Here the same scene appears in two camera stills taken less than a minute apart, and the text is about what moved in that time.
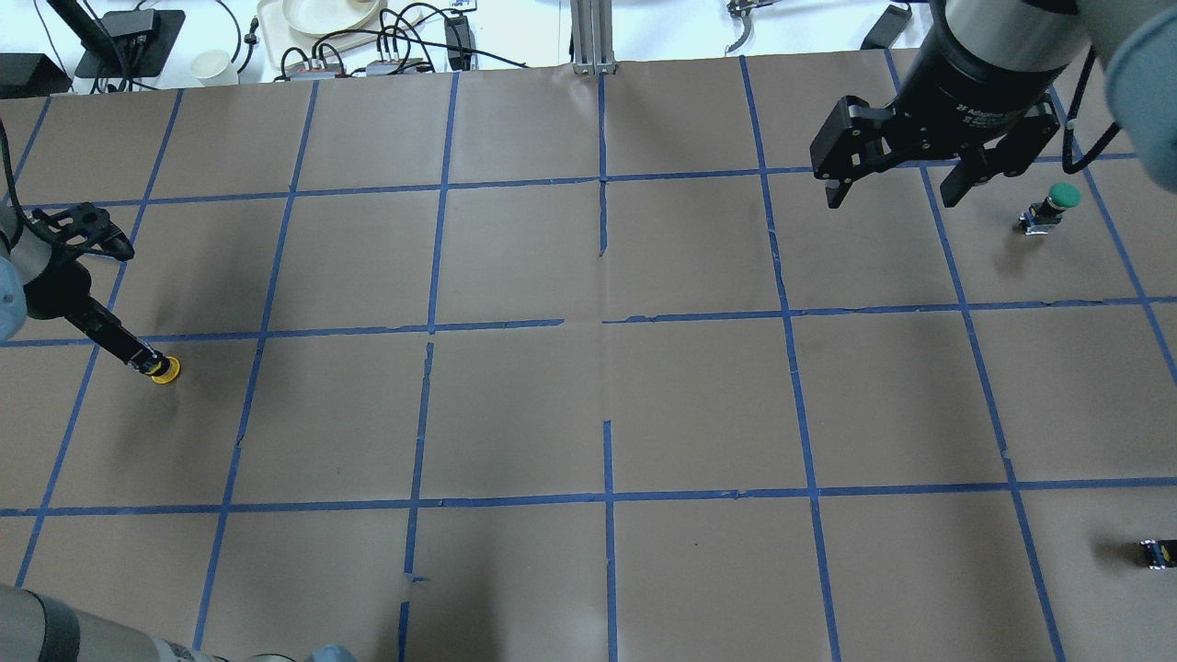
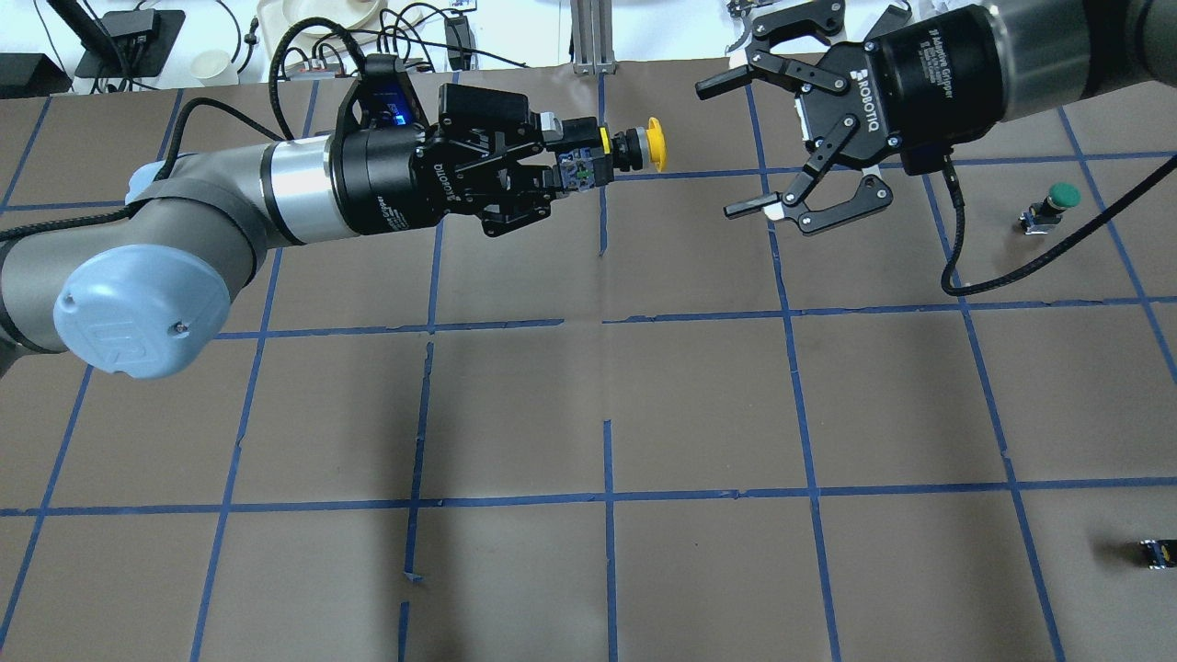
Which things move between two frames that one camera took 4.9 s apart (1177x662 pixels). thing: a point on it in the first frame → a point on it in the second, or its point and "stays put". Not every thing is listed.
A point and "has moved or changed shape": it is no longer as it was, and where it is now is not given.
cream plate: x=329 y=17 stays put
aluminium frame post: x=593 y=37 stays put
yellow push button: x=171 y=373 has moved or changed shape
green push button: x=1043 y=215 stays put
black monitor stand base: x=141 y=39 stays put
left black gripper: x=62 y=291 → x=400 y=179
